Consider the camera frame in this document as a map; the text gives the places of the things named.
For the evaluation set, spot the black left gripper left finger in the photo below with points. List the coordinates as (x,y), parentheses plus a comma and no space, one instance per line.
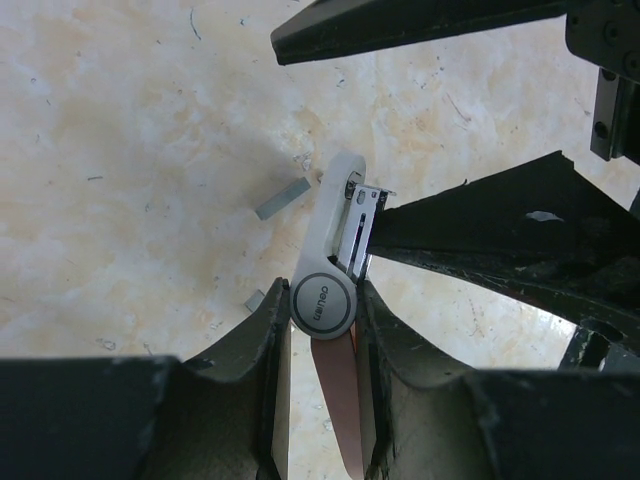
(223,414)

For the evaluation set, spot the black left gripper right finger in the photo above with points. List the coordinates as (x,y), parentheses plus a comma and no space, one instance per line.
(426,415)

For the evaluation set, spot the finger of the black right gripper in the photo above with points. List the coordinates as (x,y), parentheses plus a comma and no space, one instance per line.
(339,28)
(540,233)

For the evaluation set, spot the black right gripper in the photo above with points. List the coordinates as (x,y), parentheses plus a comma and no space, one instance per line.
(606,33)

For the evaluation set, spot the grey staple strip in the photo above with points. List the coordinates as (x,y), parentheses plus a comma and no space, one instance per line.
(254,301)
(282,199)

